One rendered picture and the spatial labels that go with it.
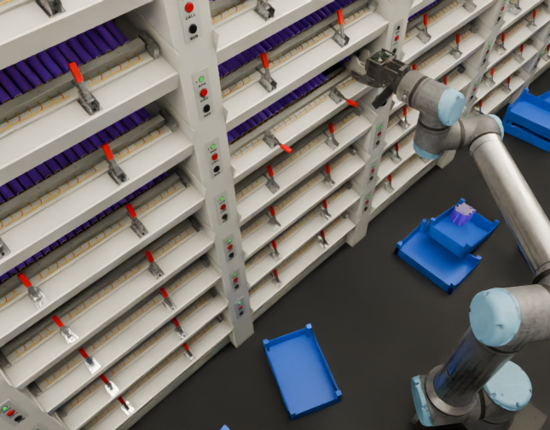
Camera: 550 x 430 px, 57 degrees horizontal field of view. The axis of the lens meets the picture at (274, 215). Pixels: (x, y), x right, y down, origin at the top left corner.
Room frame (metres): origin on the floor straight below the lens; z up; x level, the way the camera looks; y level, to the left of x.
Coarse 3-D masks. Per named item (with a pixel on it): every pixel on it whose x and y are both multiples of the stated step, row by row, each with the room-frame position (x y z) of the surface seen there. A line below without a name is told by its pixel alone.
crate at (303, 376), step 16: (288, 336) 0.86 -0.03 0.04; (304, 336) 0.87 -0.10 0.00; (272, 352) 0.81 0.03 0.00; (288, 352) 0.81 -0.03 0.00; (304, 352) 0.80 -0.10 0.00; (320, 352) 0.79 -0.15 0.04; (272, 368) 0.73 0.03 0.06; (288, 368) 0.74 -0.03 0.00; (304, 368) 0.74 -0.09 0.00; (320, 368) 0.74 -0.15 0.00; (288, 384) 0.68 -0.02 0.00; (304, 384) 0.68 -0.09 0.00; (320, 384) 0.68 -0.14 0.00; (288, 400) 0.62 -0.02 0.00; (304, 400) 0.62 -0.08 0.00; (320, 400) 0.62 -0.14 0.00; (336, 400) 0.60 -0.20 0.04
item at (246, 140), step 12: (348, 72) 1.28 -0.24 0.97; (324, 84) 1.22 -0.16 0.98; (336, 84) 1.24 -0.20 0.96; (312, 96) 1.17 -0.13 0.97; (288, 108) 1.12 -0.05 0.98; (300, 108) 1.14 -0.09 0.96; (276, 120) 1.07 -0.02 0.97; (252, 132) 1.03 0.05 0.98; (240, 144) 0.99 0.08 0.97; (252, 144) 1.00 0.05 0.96
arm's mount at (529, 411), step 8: (528, 408) 0.52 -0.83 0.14; (520, 416) 0.49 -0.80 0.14; (528, 416) 0.49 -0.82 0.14; (536, 416) 0.49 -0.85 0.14; (544, 416) 0.49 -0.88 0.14; (416, 424) 0.48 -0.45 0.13; (448, 424) 0.48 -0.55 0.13; (456, 424) 0.47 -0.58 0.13; (512, 424) 0.47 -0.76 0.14; (520, 424) 0.46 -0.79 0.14; (528, 424) 0.46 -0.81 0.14; (536, 424) 0.46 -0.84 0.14
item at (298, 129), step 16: (352, 80) 1.28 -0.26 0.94; (304, 96) 1.19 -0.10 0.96; (352, 96) 1.21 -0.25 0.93; (304, 112) 1.14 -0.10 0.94; (320, 112) 1.14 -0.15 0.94; (336, 112) 1.18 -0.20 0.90; (288, 128) 1.08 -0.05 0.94; (304, 128) 1.08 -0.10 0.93; (256, 144) 1.01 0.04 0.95; (288, 144) 1.05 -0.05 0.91; (240, 160) 0.96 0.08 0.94; (256, 160) 0.96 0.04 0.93; (240, 176) 0.92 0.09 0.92
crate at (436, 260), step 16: (416, 240) 1.32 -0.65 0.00; (432, 240) 1.32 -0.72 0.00; (400, 256) 1.23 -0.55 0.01; (416, 256) 1.23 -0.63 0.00; (432, 256) 1.23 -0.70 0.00; (448, 256) 1.23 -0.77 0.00; (432, 272) 1.11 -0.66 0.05; (448, 272) 1.14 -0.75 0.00; (464, 272) 1.14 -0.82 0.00; (448, 288) 1.05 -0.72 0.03
